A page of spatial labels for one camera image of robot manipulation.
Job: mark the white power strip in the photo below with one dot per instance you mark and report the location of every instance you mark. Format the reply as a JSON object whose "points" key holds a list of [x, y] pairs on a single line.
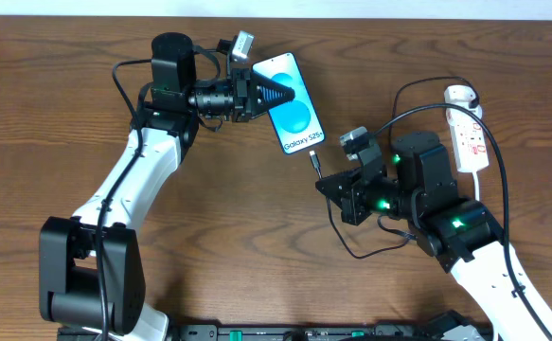
{"points": [[470, 150]]}

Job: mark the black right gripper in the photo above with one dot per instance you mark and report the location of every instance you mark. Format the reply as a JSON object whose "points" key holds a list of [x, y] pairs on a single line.
{"points": [[354, 193]]}

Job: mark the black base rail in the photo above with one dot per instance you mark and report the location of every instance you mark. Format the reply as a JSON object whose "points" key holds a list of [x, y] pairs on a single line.
{"points": [[447, 326]]}

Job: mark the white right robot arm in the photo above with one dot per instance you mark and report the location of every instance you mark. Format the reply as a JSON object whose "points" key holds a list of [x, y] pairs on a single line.
{"points": [[458, 231]]}

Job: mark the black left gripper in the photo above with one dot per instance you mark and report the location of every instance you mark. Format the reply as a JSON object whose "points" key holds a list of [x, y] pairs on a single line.
{"points": [[245, 95]]}

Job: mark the blue Samsung Galaxy smartphone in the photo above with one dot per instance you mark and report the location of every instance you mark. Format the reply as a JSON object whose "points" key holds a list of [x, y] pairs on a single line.
{"points": [[296, 122]]}

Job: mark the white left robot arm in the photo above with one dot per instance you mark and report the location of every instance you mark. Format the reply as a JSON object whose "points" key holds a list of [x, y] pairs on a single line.
{"points": [[90, 268]]}

